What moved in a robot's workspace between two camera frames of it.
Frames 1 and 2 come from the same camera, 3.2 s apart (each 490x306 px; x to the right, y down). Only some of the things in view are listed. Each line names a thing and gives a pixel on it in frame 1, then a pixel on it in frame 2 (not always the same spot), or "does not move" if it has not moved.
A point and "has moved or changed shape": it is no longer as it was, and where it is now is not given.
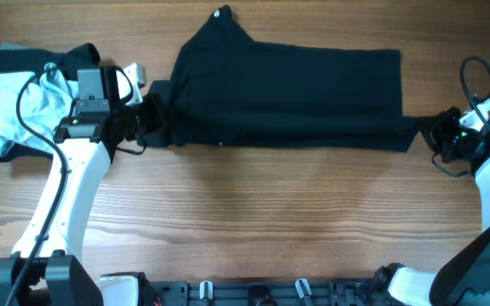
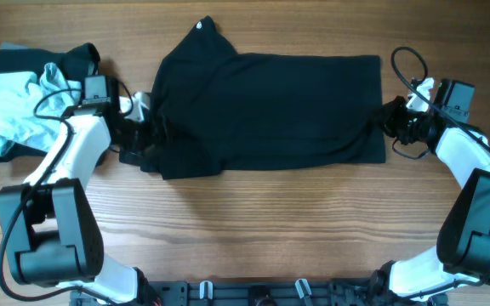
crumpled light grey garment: [44, 103] does not move
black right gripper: [438, 125] -> [390, 112]
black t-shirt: [228, 91] has moved or changed shape
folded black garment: [31, 60] does not move
